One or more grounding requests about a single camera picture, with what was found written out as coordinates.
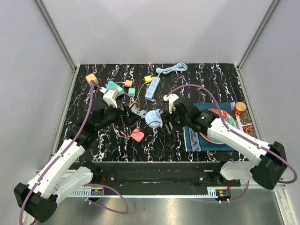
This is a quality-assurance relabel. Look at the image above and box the dark blue patterned placemat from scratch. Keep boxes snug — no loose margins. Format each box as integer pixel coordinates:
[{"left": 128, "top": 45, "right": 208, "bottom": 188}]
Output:
[{"left": 183, "top": 102, "right": 235, "bottom": 152}]

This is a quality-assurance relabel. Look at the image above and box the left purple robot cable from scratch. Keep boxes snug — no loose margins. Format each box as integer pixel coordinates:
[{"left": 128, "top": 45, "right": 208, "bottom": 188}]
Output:
[{"left": 17, "top": 79, "right": 129, "bottom": 225}]

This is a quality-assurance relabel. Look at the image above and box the salmon small charger plug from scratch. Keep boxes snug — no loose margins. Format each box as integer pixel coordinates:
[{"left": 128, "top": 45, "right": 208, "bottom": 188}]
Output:
[{"left": 124, "top": 80, "right": 134, "bottom": 88}]

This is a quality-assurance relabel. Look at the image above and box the grey bundled cord with plug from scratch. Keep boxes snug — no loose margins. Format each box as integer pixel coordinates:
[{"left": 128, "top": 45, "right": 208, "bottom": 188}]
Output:
[{"left": 130, "top": 105, "right": 147, "bottom": 119}]

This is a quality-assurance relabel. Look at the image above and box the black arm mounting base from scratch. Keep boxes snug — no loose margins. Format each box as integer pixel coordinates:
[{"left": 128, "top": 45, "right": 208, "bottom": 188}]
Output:
[{"left": 75, "top": 161, "right": 242, "bottom": 196}]

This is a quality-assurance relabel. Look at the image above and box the round light blue power socket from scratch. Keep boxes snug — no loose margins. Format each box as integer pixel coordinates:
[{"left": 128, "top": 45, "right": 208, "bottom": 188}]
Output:
[{"left": 145, "top": 110, "right": 162, "bottom": 128}]

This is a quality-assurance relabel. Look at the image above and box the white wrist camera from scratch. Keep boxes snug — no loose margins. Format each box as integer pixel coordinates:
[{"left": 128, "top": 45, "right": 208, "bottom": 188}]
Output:
[
  {"left": 163, "top": 94, "right": 179, "bottom": 114},
  {"left": 103, "top": 89, "right": 123, "bottom": 109}
]

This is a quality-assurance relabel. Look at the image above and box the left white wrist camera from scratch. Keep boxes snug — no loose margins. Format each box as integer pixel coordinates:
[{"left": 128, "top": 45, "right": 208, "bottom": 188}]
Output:
[{"left": 103, "top": 89, "right": 123, "bottom": 109}]

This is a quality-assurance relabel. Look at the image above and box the teal small charger plug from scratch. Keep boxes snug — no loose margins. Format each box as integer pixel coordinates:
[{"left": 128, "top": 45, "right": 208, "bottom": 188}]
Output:
[{"left": 128, "top": 88, "right": 135, "bottom": 97}]

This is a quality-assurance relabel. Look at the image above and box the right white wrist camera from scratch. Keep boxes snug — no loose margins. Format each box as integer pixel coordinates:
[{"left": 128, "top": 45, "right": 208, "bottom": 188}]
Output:
[{"left": 163, "top": 94, "right": 179, "bottom": 114}]

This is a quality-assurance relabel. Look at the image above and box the pink square plug adapter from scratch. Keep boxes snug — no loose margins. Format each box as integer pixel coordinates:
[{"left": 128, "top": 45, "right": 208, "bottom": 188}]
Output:
[{"left": 130, "top": 128, "right": 145, "bottom": 142}]

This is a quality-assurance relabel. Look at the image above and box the teal triangular power strip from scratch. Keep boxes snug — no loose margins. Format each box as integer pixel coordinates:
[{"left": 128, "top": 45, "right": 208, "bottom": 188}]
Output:
[{"left": 106, "top": 81, "right": 124, "bottom": 92}]

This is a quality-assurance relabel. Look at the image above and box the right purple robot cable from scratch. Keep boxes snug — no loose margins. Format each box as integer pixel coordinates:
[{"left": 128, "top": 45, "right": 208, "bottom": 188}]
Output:
[{"left": 167, "top": 83, "right": 297, "bottom": 204}]

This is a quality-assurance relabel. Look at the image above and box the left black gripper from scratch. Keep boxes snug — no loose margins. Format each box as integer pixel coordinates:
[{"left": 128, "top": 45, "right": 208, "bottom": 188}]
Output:
[{"left": 96, "top": 100, "right": 141, "bottom": 131}]

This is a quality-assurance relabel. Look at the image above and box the yellow small charger plug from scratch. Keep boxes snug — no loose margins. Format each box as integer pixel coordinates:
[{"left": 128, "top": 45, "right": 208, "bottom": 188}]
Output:
[{"left": 144, "top": 75, "right": 153, "bottom": 83}]

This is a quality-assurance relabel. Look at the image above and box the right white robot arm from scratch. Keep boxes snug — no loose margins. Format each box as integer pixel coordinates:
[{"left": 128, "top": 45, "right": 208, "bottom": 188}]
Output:
[{"left": 162, "top": 94, "right": 287, "bottom": 190}]

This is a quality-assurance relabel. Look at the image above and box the colourful patterned coaster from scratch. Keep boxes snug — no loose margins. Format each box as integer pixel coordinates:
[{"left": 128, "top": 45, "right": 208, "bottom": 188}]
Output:
[{"left": 233, "top": 110, "right": 257, "bottom": 138}]

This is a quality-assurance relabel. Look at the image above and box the copper metal cup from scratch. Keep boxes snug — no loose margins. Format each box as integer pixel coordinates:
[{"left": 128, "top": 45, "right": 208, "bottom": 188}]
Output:
[{"left": 233, "top": 102, "right": 247, "bottom": 116}]

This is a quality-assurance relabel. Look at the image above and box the red floral ceramic plate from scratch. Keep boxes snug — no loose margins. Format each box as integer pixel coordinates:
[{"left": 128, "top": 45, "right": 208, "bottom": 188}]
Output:
[{"left": 200, "top": 108, "right": 237, "bottom": 145}]

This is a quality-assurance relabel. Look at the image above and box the light blue coiled power cord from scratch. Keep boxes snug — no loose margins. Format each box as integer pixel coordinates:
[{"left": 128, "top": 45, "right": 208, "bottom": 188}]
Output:
[{"left": 155, "top": 62, "right": 188, "bottom": 77}]

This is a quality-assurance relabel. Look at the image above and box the light blue charger plug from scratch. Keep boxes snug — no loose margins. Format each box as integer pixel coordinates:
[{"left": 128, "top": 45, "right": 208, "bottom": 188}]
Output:
[{"left": 156, "top": 109, "right": 163, "bottom": 117}]

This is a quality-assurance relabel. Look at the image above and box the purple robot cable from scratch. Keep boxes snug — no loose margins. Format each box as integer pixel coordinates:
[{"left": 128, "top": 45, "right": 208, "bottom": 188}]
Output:
[
  {"left": 17, "top": 79, "right": 129, "bottom": 225},
  {"left": 167, "top": 83, "right": 297, "bottom": 204}
]

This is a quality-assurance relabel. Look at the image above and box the light blue long power strip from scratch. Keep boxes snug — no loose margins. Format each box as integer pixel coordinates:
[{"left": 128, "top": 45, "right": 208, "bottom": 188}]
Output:
[{"left": 145, "top": 77, "right": 160, "bottom": 100}]

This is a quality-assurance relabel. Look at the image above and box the silver metal fork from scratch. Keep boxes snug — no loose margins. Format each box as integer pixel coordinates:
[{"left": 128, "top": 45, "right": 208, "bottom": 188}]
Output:
[{"left": 190, "top": 131, "right": 195, "bottom": 144}]

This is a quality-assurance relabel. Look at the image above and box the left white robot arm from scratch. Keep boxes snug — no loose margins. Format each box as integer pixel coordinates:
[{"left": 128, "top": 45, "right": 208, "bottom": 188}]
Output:
[{"left": 14, "top": 105, "right": 140, "bottom": 223}]

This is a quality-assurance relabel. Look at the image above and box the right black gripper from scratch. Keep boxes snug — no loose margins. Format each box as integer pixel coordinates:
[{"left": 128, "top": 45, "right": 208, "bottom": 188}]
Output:
[{"left": 160, "top": 108, "right": 190, "bottom": 135}]

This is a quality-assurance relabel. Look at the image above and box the orange thin charging cable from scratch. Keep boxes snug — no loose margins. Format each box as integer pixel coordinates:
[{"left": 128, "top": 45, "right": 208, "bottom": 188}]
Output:
[{"left": 112, "top": 81, "right": 149, "bottom": 139}]

